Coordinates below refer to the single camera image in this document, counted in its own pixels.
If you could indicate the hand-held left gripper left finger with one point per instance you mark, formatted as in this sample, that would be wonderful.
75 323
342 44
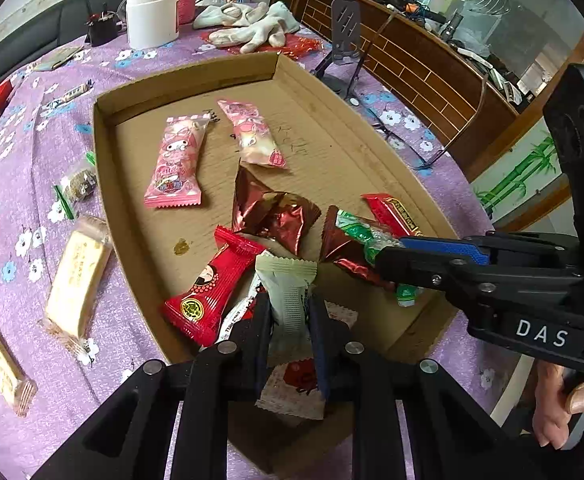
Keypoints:
259 340

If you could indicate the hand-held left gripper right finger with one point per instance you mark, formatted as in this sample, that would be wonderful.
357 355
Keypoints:
320 350

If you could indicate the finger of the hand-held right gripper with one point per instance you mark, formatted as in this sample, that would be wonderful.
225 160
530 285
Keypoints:
446 247
421 270

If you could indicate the red white black snack packet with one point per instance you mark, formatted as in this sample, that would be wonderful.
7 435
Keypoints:
237 315

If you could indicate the red packet with green label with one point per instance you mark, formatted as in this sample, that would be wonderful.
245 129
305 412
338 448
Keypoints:
391 212

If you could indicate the green snack packet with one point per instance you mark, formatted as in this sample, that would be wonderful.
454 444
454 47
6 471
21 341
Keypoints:
366 232

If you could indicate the red cartoon snack packet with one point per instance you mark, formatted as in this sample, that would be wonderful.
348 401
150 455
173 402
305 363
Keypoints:
207 290

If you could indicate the dark red snack packet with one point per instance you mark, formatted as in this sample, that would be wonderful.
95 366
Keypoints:
262 205
337 255

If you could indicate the cardboard box tray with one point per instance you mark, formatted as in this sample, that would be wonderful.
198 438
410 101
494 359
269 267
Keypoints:
322 175

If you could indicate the person's right hand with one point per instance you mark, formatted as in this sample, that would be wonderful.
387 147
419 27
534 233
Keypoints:
551 410

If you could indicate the pale zigzag edged packet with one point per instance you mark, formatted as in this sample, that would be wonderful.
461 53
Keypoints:
344 312

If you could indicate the black eyeglasses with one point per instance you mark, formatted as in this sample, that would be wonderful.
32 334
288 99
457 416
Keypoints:
377 121

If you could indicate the brown wooden counter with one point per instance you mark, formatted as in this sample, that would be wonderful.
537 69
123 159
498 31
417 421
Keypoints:
411 65

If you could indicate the beige wafer packet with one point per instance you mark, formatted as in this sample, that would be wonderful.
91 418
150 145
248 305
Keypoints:
2 360
77 280

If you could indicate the large pink snack packet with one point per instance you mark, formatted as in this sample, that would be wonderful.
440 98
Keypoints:
177 160

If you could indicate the small pink snack packet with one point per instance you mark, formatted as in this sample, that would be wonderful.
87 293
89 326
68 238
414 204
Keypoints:
254 135

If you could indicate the clear packet with green ends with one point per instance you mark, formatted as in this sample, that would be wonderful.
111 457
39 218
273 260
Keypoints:
79 185

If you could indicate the black phone stand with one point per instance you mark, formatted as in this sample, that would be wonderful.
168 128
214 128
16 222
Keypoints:
346 20

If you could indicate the red paper wrapper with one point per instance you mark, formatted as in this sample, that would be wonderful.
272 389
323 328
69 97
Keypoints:
302 45

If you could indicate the white cotton glove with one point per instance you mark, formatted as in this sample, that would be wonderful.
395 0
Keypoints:
272 30
222 12

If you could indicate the purple floral tablecloth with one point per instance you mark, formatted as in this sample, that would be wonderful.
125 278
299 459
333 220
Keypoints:
37 160

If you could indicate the blue white stick packet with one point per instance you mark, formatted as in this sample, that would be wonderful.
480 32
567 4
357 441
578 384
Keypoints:
69 96

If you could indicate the white plastic jar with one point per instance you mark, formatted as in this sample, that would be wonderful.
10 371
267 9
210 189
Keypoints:
152 15

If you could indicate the flat green card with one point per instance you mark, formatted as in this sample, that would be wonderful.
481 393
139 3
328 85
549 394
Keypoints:
57 60

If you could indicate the small black device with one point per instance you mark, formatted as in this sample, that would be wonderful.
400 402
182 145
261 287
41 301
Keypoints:
103 27

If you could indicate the black sofa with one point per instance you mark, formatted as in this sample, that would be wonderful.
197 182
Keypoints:
72 17

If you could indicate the green bamboo wall sticker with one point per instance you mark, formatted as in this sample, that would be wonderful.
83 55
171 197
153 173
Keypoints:
516 180

